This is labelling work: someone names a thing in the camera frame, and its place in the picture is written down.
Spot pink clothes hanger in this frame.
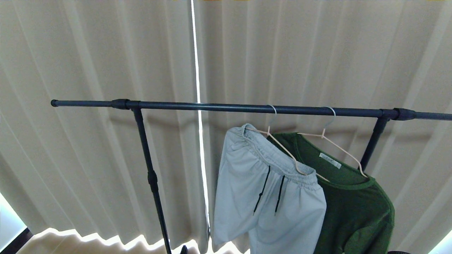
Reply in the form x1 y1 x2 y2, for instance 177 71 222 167
298 107 368 178
245 105 331 183

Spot pale grey shorts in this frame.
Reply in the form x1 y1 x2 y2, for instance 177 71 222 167
212 123 327 254

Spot beige curtain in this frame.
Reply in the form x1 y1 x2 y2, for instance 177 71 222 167
0 0 452 254

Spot black clothes rack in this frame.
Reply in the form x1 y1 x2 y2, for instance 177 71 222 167
50 99 452 254

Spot green garment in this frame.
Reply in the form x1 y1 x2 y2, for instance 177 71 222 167
267 132 395 254

